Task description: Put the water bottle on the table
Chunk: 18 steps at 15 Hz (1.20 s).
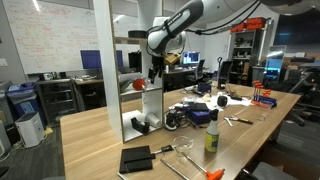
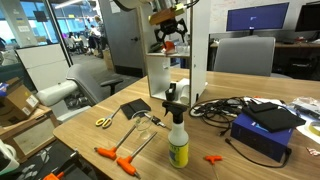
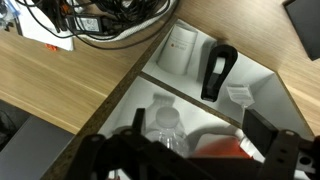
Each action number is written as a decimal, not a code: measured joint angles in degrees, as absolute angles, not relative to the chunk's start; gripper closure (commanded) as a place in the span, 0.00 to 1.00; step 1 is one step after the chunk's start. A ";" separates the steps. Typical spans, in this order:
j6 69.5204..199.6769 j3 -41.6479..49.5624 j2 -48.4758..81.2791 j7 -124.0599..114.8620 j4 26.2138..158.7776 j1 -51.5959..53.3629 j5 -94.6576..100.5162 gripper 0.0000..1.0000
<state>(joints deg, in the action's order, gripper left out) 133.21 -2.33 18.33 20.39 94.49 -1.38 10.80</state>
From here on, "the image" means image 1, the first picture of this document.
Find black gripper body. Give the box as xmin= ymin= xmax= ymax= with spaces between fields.
xmin=150 ymin=54 xmax=165 ymax=72

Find white spray bottle yellow label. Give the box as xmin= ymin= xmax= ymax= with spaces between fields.
xmin=204 ymin=108 xmax=221 ymax=154

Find red ball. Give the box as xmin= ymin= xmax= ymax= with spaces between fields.
xmin=131 ymin=77 xmax=147 ymax=92

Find black dark monitor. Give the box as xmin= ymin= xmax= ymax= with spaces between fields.
xmin=127 ymin=51 xmax=143 ymax=74

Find lit desktop monitor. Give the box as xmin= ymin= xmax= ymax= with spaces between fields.
xmin=181 ymin=50 xmax=202 ymax=66

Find white paper roll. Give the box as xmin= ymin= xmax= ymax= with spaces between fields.
xmin=144 ymin=112 xmax=162 ymax=129

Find white wooden shelf unit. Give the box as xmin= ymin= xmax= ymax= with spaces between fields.
xmin=92 ymin=0 xmax=165 ymax=144

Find dark blue small box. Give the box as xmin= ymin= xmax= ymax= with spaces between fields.
xmin=197 ymin=81 xmax=213 ymax=95

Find black tape dispenser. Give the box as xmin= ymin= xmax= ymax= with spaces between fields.
xmin=130 ymin=116 xmax=151 ymax=136

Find black flat case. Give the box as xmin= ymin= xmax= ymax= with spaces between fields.
xmin=187 ymin=101 xmax=211 ymax=113

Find blue cardboard box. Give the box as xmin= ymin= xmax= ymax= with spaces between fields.
xmin=184 ymin=108 xmax=212 ymax=126

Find blue screen monitor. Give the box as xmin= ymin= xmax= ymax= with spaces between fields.
xmin=79 ymin=49 xmax=125 ymax=70

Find black standing panel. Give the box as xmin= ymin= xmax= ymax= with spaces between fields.
xmin=216 ymin=59 xmax=235 ymax=91

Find clear plastic cup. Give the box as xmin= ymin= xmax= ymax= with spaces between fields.
xmin=172 ymin=135 xmax=195 ymax=158

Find digital caliper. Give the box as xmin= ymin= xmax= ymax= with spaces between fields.
xmin=150 ymin=144 xmax=177 ymax=156

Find white paper sheets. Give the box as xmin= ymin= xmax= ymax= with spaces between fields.
xmin=172 ymin=92 xmax=253 ymax=112

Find silver metal wrench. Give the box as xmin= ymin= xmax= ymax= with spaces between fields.
xmin=223 ymin=116 xmax=235 ymax=128

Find metal storage rack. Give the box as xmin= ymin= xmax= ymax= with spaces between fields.
xmin=227 ymin=27 xmax=269 ymax=86

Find black drawer cabinet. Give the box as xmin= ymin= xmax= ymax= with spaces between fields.
xmin=35 ymin=78 xmax=80 ymax=127

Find orange storage bins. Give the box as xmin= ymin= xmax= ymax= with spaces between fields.
xmin=229 ymin=16 xmax=268 ymax=33

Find orange hex key set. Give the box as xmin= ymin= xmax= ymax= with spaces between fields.
xmin=250 ymin=79 xmax=278 ymax=109

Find whiteboard with writing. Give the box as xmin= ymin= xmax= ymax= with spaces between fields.
xmin=2 ymin=0 xmax=101 ymax=75

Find small clear plastic piece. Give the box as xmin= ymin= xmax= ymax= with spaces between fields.
xmin=256 ymin=112 xmax=270 ymax=122

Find blue recycling bin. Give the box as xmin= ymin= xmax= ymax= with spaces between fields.
xmin=6 ymin=81 xmax=44 ymax=125

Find white air purifier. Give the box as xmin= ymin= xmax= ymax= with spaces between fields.
xmin=14 ymin=111 xmax=46 ymax=149

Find grey office chair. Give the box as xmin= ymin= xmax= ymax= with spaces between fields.
xmin=251 ymin=161 xmax=320 ymax=180

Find tan wrist camera mount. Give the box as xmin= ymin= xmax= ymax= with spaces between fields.
xmin=163 ymin=52 xmax=182 ymax=67

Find black cable bundle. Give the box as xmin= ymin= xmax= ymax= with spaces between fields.
xmin=164 ymin=107 xmax=191 ymax=131

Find yellow black handled pliers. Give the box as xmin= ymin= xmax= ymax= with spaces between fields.
xmin=229 ymin=115 xmax=255 ymax=126

